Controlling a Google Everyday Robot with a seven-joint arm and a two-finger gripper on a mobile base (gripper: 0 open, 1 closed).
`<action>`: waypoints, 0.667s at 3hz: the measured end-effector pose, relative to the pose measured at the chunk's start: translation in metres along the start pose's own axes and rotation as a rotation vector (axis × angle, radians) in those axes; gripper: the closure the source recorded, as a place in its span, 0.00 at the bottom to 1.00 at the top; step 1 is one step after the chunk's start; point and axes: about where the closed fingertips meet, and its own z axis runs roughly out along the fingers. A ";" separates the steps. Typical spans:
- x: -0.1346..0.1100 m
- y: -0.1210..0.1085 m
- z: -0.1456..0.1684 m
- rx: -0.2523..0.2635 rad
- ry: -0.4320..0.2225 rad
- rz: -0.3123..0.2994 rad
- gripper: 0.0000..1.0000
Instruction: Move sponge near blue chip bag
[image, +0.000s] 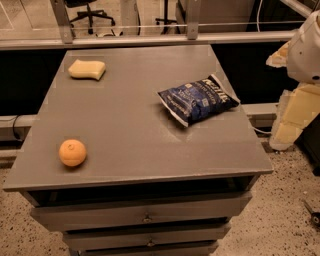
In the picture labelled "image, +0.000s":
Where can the orange fruit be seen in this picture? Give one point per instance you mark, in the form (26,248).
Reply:
(72,152)

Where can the black office chair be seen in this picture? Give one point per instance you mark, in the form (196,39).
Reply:
(88,13)

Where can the top drawer knob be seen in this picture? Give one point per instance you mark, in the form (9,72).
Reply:
(147,219)

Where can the yellow sponge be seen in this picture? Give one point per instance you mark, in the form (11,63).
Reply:
(87,69)

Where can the grey drawer cabinet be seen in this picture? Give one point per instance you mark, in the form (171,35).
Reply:
(140,160)

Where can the black caster wheel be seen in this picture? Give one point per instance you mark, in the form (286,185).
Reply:
(315,216)

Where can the metal railing frame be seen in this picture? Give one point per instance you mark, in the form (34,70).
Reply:
(41,24)

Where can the drawer knob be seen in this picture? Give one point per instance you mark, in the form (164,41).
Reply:
(147,219)
(150,243)

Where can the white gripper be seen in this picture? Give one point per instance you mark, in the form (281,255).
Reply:
(306,55)

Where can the blue chip bag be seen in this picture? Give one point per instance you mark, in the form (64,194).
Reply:
(195,101)

